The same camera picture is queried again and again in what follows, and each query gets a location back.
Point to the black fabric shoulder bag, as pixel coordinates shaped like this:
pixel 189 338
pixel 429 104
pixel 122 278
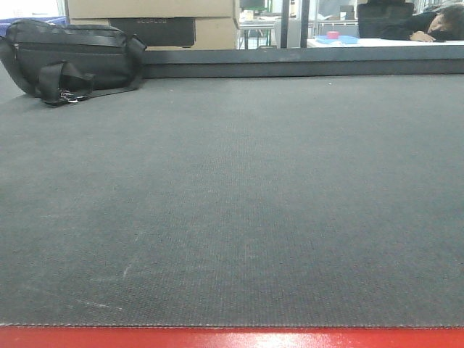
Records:
pixel 66 64

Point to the dark grey conveyor belt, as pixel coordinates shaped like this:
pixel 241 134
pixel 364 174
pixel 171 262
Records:
pixel 296 202

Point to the red conveyor front edge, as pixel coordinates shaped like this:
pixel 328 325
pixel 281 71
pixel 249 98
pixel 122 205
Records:
pixel 14 336

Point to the white background table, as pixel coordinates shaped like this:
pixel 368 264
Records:
pixel 377 42

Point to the lower cardboard box black label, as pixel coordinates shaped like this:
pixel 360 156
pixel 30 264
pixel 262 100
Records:
pixel 173 33

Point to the black office chair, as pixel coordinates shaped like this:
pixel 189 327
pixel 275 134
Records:
pixel 374 16

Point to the upper cardboard box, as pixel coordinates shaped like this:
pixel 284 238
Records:
pixel 94 9

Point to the person resting on table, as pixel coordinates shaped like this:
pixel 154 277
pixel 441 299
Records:
pixel 445 24

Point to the black vertical post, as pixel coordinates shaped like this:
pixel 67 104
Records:
pixel 284 23

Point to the black conveyor side rail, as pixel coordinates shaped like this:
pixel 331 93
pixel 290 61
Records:
pixel 437 59

